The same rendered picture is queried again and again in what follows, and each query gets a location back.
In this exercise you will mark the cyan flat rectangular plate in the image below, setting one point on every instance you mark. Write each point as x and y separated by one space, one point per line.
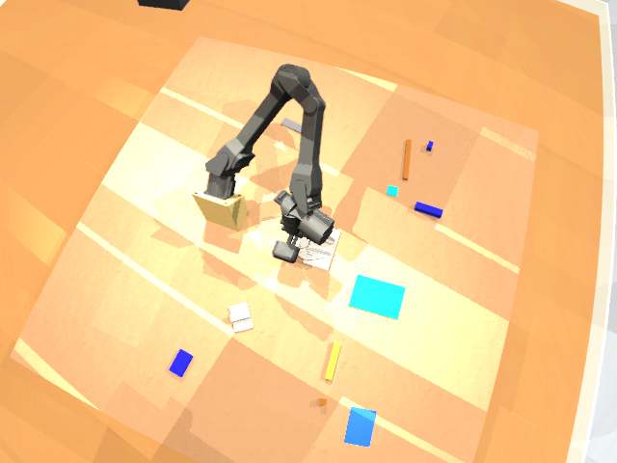
377 296

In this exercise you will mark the orange long thin bar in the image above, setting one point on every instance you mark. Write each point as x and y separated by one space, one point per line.
407 159

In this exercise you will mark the yellow rectangular bar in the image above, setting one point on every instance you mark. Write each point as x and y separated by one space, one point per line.
331 365

